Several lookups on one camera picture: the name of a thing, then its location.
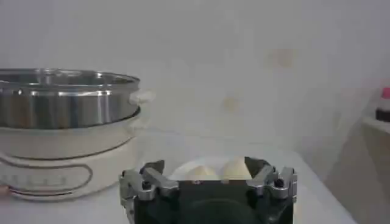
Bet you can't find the white round plate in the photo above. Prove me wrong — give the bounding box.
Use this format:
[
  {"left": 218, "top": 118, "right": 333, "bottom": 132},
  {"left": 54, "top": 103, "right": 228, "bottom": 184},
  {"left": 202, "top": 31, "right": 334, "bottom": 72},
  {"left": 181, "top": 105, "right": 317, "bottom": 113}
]
[{"left": 169, "top": 156, "right": 254, "bottom": 181}]

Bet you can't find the steel steamer with cream base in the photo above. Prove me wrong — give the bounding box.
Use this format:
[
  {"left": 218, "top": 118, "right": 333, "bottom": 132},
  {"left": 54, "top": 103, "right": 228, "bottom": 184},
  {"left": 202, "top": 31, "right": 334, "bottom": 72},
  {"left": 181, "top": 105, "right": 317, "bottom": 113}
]
[{"left": 0, "top": 68, "right": 156, "bottom": 202}]

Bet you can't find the beige side table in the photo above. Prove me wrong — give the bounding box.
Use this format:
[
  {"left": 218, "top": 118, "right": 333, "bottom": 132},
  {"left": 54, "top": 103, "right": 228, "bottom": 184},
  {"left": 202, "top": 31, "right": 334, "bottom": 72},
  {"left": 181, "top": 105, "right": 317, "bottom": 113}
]
[{"left": 359, "top": 116, "right": 390, "bottom": 224}]

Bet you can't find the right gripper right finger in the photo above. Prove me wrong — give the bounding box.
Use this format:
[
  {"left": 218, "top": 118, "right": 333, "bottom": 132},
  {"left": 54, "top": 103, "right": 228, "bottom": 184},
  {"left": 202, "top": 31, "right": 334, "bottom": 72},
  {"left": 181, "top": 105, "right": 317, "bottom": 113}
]
[{"left": 244, "top": 156, "right": 298, "bottom": 203}]

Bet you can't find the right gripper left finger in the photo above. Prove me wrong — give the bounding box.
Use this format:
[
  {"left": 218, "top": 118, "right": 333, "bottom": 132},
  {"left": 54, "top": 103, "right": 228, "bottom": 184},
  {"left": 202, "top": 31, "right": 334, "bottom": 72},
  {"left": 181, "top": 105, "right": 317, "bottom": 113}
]
[{"left": 119, "top": 160, "right": 180, "bottom": 208}]

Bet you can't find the white steamed bun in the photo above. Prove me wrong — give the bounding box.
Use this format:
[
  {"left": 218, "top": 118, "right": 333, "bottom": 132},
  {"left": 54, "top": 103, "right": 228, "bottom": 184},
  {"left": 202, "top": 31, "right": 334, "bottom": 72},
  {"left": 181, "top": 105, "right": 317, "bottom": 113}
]
[
  {"left": 221, "top": 156, "right": 253, "bottom": 181},
  {"left": 185, "top": 166, "right": 219, "bottom": 181}
]

